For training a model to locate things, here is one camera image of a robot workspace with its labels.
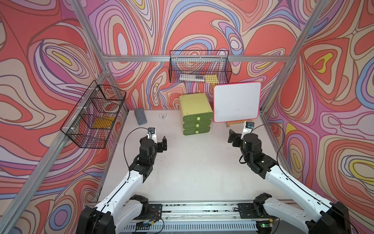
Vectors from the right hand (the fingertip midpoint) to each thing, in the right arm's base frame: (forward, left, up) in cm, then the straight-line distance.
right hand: (238, 134), depth 79 cm
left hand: (+2, +46, -2) cm, 46 cm away
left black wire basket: (+3, +78, +9) cm, 79 cm away
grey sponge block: (+34, +65, -17) cm, 75 cm away
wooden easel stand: (+21, -6, -15) cm, 27 cm away
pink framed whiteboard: (+31, -8, -4) cm, 32 cm away
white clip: (+31, +48, -17) cm, 60 cm away
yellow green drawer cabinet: (+22, +22, 0) cm, 31 cm away
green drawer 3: (+16, +26, -16) cm, 34 cm away
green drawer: (+15, +21, -1) cm, 26 cm away
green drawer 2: (+15, +28, -9) cm, 33 cm away
